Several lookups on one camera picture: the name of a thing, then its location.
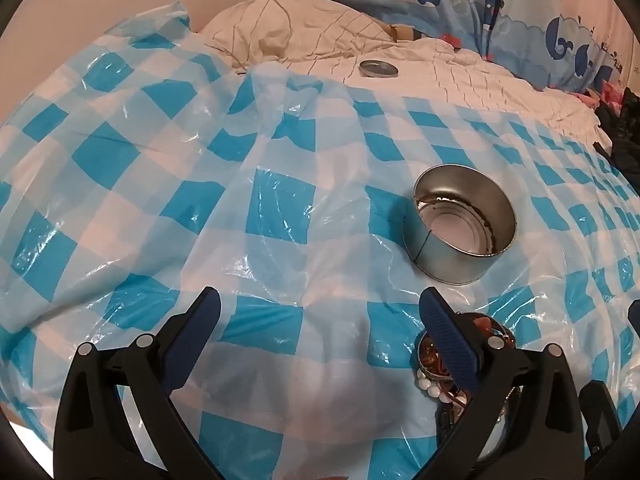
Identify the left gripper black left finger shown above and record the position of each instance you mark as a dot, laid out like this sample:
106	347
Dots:
92	436

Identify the blue white checkered plastic sheet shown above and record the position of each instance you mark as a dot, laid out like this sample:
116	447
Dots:
147	168

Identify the beige grid pattern pillow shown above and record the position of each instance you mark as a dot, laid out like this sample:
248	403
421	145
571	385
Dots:
258	31

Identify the black clothes pile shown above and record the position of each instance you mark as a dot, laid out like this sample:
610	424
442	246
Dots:
623	131

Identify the round silver metal tin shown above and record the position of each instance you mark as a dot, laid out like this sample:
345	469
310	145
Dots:
458	223

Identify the silver tin lid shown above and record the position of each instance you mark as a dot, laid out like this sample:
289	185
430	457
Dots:
377	69

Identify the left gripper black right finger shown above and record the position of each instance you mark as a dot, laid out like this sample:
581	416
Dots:
523	419

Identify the white grid pattern duvet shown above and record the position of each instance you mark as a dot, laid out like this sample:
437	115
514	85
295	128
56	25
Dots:
432	69

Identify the blue whale pattern curtain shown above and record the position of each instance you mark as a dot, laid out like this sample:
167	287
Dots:
571	45

